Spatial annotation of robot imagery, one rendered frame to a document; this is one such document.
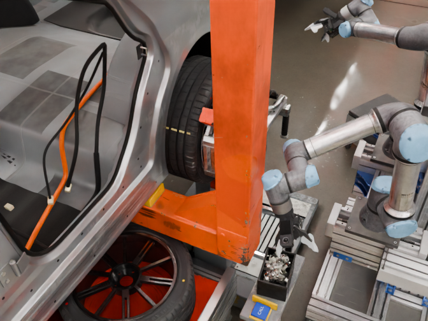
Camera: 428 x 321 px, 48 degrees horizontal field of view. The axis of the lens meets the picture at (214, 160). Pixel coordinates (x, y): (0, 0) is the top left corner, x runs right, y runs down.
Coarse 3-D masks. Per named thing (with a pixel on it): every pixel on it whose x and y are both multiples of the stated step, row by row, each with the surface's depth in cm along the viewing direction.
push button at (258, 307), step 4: (256, 304) 218; (260, 304) 218; (256, 308) 217; (260, 308) 217; (264, 308) 217; (268, 308) 216; (252, 312) 215; (256, 312) 215; (260, 312) 215; (264, 312) 215; (268, 312) 215; (256, 316) 214; (260, 316) 214; (264, 316) 214; (264, 320) 213
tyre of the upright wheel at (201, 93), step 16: (192, 64) 239; (208, 64) 241; (176, 80) 233; (192, 80) 232; (208, 80) 230; (176, 96) 230; (192, 96) 228; (208, 96) 227; (176, 112) 229; (192, 112) 226; (176, 128) 230; (192, 128) 226; (176, 144) 233; (192, 144) 228; (176, 160) 239; (192, 160) 234; (192, 176) 244; (208, 176) 257
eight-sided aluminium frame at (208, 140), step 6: (210, 126) 229; (210, 132) 231; (204, 138) 229; (210, 138) 228; (204, 144) 231; (210, 144) 229; (204, 150) 233; (204, 156) 236; (210, 156) 240; (204, 162) 239; (210, 162) 242; (204, 168) 242; (210, 168) 242; (204, 174) 244; (210, 174) 242
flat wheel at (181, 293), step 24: (120, 240) 249; (144, 240) 249; (168, 240) 243; (96, 264) 249; (120, 264) 236; (168, 264) 249; (192, 264) 233; (96, 288) 227; (120, 288) 226; (192, 288) 228; (72, 312) 215; (96, 312) 217; (144, 312) 214; (168, 312) 213; (192, 312) 236
